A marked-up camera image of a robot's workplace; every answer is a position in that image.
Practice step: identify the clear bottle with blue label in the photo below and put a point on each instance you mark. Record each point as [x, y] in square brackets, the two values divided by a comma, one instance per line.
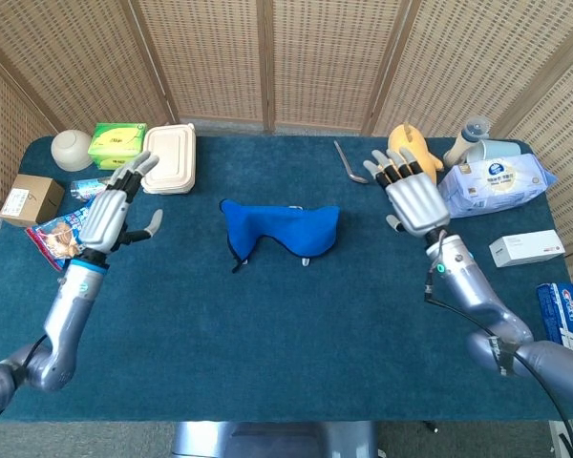
[86, 188]

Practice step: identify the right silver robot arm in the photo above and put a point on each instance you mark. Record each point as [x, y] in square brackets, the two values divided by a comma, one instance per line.
[468, 291]

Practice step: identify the grey robot torso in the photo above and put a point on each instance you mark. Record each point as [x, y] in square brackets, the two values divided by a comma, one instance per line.
[267, 441]

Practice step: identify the beige lidded lunch box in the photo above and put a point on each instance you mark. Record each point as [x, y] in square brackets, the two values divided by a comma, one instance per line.
[172, 152]

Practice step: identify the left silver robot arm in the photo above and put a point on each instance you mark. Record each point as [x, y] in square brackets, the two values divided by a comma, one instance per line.
[71, 305]

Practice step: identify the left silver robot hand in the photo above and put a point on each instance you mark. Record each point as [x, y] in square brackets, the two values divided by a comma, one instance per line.
[105, 214]

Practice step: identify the metal spoon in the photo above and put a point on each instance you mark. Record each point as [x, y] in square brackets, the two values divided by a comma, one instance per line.
[358, 178]

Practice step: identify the teal carpet table cover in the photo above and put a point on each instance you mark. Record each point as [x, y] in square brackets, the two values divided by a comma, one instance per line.
[267, 343]

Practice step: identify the white blue wet wipes pack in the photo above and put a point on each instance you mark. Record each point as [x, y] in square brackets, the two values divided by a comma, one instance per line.
[492, 186]

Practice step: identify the wooden lattice folding screen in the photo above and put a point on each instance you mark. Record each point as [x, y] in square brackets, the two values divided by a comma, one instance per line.
[219, 57]

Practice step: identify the blue microfiber cloth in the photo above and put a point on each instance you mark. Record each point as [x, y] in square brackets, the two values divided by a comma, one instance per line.
[286, 229]

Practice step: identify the blue snack bag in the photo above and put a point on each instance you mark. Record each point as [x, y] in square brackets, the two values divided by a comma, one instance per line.
[52, 238]

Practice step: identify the blue white toothpaste box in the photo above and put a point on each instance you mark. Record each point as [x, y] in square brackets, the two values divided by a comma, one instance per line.
[561, 310]

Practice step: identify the baby bottle with blue cap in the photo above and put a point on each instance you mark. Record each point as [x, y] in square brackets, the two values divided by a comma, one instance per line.
[468, 138]

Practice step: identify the green tissue pack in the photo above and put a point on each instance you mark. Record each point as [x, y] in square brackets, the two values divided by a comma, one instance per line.
[117, 140]

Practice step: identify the yellow plush toy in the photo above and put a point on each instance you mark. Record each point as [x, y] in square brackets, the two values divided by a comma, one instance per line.
[406, 136]

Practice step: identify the small white box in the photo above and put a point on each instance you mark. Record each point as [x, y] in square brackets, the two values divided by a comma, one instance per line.
[525, 248]

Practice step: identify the beige bowl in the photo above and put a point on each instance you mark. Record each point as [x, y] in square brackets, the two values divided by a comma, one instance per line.
[71, 150]

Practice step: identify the light blue cup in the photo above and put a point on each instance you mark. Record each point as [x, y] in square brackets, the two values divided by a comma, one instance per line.
[501, 149]

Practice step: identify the brown cardboard box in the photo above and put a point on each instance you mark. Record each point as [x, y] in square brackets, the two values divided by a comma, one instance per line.
[28, 200]

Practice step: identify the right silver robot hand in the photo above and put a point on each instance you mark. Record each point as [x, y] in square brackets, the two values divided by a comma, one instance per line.
[415, 205]

